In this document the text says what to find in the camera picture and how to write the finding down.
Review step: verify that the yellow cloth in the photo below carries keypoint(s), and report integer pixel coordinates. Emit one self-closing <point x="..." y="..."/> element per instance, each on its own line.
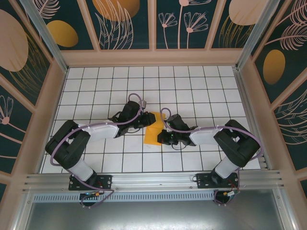
<point x="151" y="137"/>

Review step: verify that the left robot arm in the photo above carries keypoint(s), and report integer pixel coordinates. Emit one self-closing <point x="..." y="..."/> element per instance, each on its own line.
<point x="69" y="148"/>

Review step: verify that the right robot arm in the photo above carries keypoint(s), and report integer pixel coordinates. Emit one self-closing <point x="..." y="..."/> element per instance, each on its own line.
<point x="237" y="148"/>

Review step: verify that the grey metal sheet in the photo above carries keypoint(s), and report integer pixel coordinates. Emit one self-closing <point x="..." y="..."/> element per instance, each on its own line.
<point x="153" y="215"/>

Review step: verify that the small controller board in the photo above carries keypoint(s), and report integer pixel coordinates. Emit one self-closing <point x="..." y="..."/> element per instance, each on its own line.
<point x="230" y="193"/>
<point x="90" y="194"/>

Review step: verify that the aluminium side bar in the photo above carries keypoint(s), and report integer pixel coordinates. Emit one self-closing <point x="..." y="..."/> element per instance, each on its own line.
<point x="285" y="210"/>
<point x="22" y="213"/>

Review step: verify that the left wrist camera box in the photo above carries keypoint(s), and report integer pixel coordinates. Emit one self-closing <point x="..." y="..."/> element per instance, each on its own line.
<point x="143" y="103"/>

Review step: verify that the long aluminium mounting rail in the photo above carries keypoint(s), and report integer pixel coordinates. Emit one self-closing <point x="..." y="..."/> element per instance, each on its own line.
<point x="153" y="182"/>

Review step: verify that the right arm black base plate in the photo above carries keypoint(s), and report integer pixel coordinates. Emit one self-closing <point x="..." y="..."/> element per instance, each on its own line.
<point x="204" y="180"/>

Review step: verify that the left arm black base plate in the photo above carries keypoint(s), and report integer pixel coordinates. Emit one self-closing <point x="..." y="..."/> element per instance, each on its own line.
<point x="105" y="182"/>

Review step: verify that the aluminium table edge rail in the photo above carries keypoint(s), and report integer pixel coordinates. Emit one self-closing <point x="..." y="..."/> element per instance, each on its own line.
<point x="245" y="100"/>

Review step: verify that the aluminium corner post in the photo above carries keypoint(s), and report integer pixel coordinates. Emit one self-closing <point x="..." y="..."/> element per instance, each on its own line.
<point x="255" y="36"/>
<point x="48" y="38"/>

